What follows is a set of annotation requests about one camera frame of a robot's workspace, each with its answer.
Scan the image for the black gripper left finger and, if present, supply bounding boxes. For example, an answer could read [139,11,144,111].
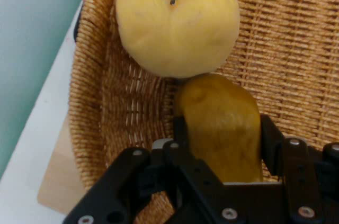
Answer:
[63,114,225,224]

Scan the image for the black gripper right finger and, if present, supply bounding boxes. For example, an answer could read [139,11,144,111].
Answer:
[260,114,339,224]

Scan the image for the brown-yellow toy potato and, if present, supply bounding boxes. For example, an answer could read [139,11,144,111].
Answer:
[174,73,264,184]

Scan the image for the wooden cutting board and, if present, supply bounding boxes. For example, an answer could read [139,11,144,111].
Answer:
[37,117,87,214]

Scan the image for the yellow toy peach with leaf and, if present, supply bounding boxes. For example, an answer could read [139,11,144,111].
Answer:
[115,0,241,79]

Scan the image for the woven wicker basket with handles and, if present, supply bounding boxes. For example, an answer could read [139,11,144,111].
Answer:
[67,0,339,224]

